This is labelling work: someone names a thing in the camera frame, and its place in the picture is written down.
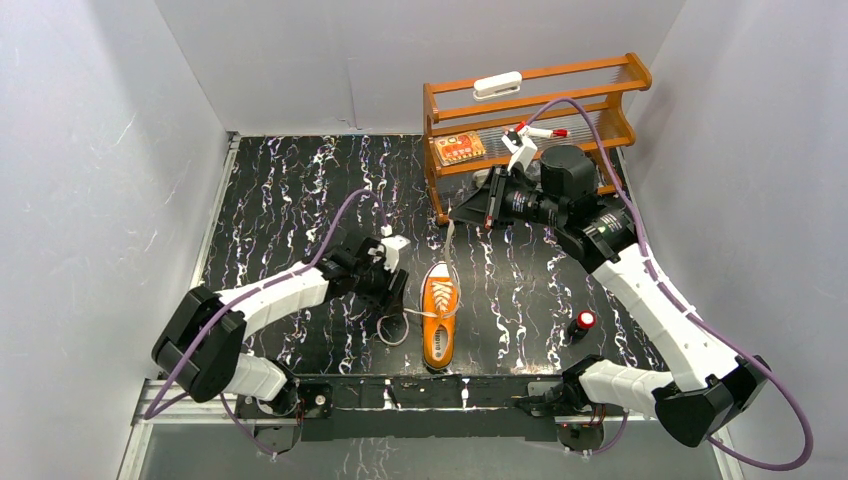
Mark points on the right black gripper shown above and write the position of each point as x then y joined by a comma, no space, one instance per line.
485,206

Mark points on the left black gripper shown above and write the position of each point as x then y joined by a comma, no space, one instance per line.
385,286

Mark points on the orange canvas sneaker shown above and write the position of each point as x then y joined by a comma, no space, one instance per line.
439,302

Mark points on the white shoelace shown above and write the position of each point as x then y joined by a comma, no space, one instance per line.
455,283

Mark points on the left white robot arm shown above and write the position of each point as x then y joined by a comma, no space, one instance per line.
201,346

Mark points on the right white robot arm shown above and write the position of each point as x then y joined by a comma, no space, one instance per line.
705,385

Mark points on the grey stapler on bottom shelf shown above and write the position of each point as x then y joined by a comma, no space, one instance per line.
482,178

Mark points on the orange snack packet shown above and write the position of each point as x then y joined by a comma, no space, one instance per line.
459,148

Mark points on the red white marker pen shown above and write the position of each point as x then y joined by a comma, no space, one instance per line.
534,132

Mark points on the orange wooden shelf rack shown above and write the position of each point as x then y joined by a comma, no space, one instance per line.
473,124

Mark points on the white stapler on top shelf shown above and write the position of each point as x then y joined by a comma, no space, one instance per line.
504,84

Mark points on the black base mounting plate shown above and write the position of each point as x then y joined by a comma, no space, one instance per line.
453,406

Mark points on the red emergency stop button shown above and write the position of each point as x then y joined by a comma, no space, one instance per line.
581,325

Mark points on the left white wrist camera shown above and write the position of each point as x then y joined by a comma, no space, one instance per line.
393,247

